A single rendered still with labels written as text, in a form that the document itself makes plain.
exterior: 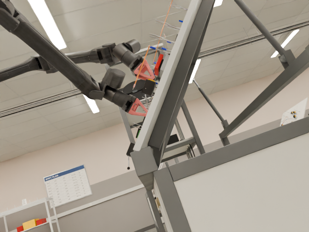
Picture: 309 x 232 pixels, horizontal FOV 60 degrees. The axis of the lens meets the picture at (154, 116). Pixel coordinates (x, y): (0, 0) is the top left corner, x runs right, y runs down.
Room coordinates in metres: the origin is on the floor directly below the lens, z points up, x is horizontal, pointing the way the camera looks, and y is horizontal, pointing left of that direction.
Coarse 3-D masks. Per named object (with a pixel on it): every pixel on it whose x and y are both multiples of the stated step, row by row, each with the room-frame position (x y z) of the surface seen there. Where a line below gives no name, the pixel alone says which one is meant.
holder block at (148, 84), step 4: (148, 80) 0.98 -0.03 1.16; (144, 84) 0.98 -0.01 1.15; (148, 84) 0.98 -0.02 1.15; (152, 84) 0.98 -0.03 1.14; (144, 88) 0.98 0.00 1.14; (148, 88) 0.98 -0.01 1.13; (152, 88) 0.98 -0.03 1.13; (144, 92) 0.98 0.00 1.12; (148, 92) 0.98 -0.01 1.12; (152, 92) 0.99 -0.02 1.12
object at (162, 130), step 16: (208, 0) 0.87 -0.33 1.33; (208, 16) 1.22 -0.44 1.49; (192, 32) 0.86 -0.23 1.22; (192, 48) 0.85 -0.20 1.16; (192, 64) 1.74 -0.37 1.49; (176, 80) 0.84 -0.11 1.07; (176, 96) 0.84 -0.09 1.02; (160, 112) 0.83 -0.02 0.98; (176, 112) 1.71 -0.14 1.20; (160, 128) 0.83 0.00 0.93; (160, 144) 0.83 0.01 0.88; (160, 160) 1.51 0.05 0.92
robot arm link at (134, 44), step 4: (132, 40) 1.01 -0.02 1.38; (136, 40) 1.01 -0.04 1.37; (104, 44) 1.00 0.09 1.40; (108, 44) 0.98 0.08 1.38; (112, 44) 0.97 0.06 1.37; (128, 44) 0.99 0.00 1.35; (132, 44) 0.99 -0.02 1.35; (136, 44) 1.01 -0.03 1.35; (112, 48) 0.98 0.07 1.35; (132, 48) 0.99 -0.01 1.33; (136, 48) 1.01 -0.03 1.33; (140, 48) 1.04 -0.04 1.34; (132, 52) 1.00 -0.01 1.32; (136, 52) 1.04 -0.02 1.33; (112, 56) 0.99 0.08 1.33; (116, 60) 1.02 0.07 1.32; (108, 64) 1.04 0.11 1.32; (112, 64) 1.03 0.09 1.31
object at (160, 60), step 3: (162, 54) 0.73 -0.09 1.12; (159, 57) 0.73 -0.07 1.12; (162, 57) 0.73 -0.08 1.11; (159, 60) 0.73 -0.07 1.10; (162, 60) 0.74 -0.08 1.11; (156, 63) 0.73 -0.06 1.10; (159, 63) 0.73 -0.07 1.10; (156, 66) 0.73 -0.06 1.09; (159, 66) 0.74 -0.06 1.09; (156, 69) 0.74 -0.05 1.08; (159, 69) 0.75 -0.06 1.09; (156, 72) 0.76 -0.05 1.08
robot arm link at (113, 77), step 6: (108, 72) 0.92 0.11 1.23; (114, 72) 0.92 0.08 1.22; (120, 72) 0.95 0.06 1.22; (108, 78) 0.93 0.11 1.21; (114, 78) 0.93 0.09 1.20; (120, 78) 0.94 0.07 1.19; (102, 84) 0.96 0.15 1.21; (108, 84) 0.95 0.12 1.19; (114, 84) 0.95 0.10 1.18; (120, 84) 0.96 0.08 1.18; (90, 90) 0.92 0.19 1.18; (96, 90) 0.93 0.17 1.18; (102, 90) 0.95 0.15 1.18; (90, 96) 0.93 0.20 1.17; (96, 96) 0.94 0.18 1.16; (102, 96) 0.95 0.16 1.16
